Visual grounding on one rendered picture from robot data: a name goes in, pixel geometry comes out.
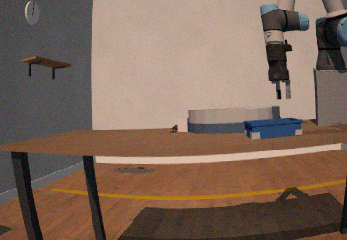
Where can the grey round turntable disc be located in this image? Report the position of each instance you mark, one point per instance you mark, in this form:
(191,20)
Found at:
(225,120)

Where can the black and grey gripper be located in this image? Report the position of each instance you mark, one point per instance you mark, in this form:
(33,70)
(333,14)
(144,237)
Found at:
(277,61)

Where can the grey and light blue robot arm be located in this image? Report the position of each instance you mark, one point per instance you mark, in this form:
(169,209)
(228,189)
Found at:
(331,31)

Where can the blue crate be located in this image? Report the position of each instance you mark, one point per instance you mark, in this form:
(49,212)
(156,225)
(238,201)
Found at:
(271,128)

